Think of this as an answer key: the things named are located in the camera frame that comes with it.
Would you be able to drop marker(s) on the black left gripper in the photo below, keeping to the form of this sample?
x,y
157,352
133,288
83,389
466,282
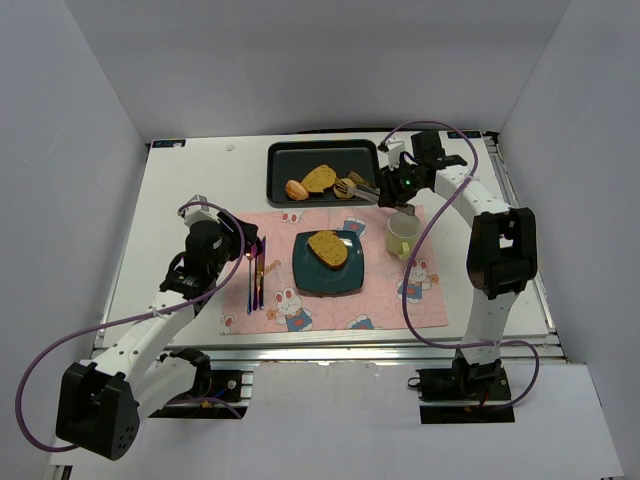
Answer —
x,y
245,236

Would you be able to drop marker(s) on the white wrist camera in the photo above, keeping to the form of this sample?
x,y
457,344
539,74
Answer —
x,y
392,147
197,211

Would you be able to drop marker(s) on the teal square plate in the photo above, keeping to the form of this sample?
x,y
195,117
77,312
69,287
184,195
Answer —
x,y
312,276

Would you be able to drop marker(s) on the iridescent spoon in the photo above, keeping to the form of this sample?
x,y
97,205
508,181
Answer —
x,y
250,257

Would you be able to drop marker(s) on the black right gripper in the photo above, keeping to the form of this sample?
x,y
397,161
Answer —
x,y
388,185

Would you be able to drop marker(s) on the pale green mug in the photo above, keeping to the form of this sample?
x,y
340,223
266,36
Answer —
x,y
402,234

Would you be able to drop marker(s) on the heart bread slice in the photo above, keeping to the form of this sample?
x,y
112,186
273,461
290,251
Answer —
x,y
328,248

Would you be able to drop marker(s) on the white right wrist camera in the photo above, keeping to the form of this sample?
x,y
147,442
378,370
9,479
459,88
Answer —
x,y
392,147

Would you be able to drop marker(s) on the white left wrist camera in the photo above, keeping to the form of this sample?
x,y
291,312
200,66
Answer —
x,y
197,211

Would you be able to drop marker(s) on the iridescent knife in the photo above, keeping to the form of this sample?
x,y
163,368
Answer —
x,y
260,272

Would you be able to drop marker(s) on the black baking tray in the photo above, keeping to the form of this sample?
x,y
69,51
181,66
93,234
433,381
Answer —
x,y
293,160

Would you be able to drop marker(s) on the lower bread slice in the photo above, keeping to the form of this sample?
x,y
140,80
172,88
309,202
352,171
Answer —
x,y
319,179

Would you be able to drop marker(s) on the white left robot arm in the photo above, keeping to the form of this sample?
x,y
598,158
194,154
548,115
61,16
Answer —
x,y
103,403

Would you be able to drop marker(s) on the sesame bun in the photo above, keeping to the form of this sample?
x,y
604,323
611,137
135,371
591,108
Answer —
x,y
296,191

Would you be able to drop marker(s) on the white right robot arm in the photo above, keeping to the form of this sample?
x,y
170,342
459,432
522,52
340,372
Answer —
x,y
501,258

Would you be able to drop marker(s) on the small round bread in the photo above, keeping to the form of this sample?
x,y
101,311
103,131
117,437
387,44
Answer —
x,y
344,188

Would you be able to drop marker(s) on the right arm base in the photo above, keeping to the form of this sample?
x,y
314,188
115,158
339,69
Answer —
x,y
445,401

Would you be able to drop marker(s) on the metal tongs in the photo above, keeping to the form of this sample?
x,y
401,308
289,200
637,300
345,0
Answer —
x,y
367,191

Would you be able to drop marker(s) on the pink bunny placemat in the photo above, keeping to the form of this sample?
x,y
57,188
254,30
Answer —
x,y
392,296

